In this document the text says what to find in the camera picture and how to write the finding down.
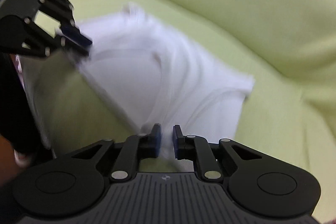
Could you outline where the green covered sofa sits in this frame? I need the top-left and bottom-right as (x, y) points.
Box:
(26, 0), (336, 224)

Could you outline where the white tank top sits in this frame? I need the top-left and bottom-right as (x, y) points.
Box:
(15, 3), (256, 172)

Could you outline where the person's left hand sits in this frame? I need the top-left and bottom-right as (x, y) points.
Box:
(0, 136), (31, 186)

